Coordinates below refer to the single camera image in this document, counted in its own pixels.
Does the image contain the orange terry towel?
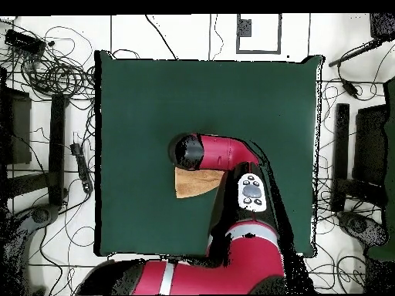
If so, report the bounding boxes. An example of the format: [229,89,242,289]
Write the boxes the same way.
[174,166,225,199]

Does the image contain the black flat box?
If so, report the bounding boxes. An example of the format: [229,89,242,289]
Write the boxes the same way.
[0,87,32,165]
[352,104,389,186]

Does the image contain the dark green table cloth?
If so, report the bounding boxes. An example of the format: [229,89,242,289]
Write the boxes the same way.
[93,50,323,258]

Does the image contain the small black power strip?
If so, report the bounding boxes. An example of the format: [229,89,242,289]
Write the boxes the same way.
[69,143,94,194]

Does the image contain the long black bar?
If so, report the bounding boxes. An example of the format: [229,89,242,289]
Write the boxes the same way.
[334,103,351,181]
[48,93,67,207]

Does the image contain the black chair base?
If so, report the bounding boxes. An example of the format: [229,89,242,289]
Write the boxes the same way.
[337,210,389,247]
[2,203,61,296]

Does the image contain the black power adapter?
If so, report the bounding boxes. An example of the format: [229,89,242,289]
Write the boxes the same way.
[342,78,360,99]

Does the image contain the black tripod rod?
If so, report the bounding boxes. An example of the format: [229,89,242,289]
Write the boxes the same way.
[328,39,385,68]

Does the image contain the black speckled box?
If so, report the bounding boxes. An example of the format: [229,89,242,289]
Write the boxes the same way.
[369,12,395,41]

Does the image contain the grey square frame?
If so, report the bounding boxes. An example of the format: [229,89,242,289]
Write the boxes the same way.
[235,13,282,56]

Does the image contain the tangled black cables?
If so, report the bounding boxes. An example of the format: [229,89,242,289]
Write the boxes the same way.
[0,25,96,103]

